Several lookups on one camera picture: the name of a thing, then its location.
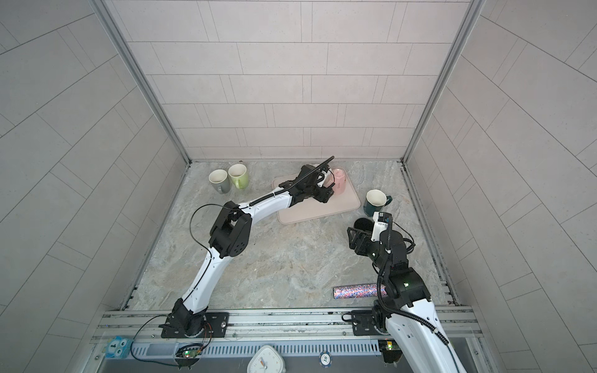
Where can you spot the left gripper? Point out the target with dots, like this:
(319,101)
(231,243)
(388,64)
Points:
(324,194)

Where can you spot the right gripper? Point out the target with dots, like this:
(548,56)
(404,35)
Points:
(363,235)

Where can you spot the pink mug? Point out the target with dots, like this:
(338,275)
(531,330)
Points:
(340,180)

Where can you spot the dark green mug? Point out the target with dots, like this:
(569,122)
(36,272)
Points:
(375,201)

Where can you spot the light green mug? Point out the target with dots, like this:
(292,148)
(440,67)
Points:
(238,175)

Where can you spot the grey mug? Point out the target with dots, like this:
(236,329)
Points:
(219,179)

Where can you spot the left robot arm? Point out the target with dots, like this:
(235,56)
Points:
(230,235)

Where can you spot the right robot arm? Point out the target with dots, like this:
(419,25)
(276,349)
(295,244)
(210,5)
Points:
(404,308)

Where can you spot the pink plastic tray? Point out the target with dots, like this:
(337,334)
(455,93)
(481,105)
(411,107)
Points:
(312,209)

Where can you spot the glittery cylindrical bottle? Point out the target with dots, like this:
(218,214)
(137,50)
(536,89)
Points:
(355,291)

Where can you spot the right circuit board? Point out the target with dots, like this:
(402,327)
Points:
(390,351)

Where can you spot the circuit board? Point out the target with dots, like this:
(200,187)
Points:
(188,355)
(390,351)

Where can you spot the round blue badge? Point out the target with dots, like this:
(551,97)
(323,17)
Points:
(325,359)

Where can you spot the white kitchen timer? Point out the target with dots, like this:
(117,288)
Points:
(267,360)

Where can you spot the left circuit board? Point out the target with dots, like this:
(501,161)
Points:
(188,355)

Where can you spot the blue owl sticker box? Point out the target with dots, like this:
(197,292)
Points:
(118,348)

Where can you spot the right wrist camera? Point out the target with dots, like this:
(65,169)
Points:
(383,222)

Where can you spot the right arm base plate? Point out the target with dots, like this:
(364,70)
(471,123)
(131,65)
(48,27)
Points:
(367,322)

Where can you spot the aluminium mounting rail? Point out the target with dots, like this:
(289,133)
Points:
(243,325)

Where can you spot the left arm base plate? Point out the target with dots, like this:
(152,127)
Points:
(204,324)

